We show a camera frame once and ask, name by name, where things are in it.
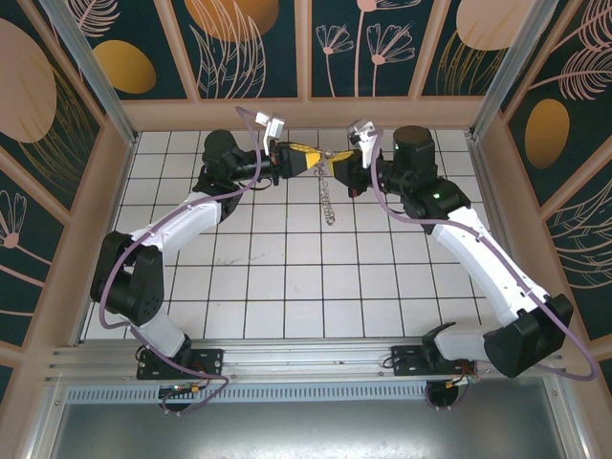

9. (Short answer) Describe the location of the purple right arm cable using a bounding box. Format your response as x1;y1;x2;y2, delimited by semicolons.
370;132;600;382

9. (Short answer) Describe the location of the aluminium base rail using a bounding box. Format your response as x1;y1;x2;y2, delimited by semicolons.
45;337;568;386

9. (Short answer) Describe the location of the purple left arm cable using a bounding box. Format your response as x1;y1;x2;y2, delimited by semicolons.
98;105;269;417

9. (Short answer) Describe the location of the aluminium table edge rail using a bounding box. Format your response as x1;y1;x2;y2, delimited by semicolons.
466;133;515;297

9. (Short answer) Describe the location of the grey metal shelf plate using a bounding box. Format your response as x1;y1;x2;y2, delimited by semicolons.
47;401;582;459

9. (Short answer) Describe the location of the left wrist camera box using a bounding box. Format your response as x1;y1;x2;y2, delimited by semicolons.
255;112;287;154

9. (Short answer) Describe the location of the aluminium frame post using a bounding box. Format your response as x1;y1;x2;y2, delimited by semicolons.
470;0;549;140
40;0;140;147

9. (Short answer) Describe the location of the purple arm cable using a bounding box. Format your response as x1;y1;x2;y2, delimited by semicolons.
370;132;600;382
98;105;269;417

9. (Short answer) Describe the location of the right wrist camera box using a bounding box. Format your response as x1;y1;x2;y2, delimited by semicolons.
346;119;384;168

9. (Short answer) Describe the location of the silver chain of keyrings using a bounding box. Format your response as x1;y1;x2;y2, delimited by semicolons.
313;160;337;227

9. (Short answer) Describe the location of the slotted grey cable duct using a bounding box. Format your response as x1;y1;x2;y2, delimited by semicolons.
61;384;551;405

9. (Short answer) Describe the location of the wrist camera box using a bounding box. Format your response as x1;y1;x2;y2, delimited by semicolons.
255;112;287;154
346;119;384;168

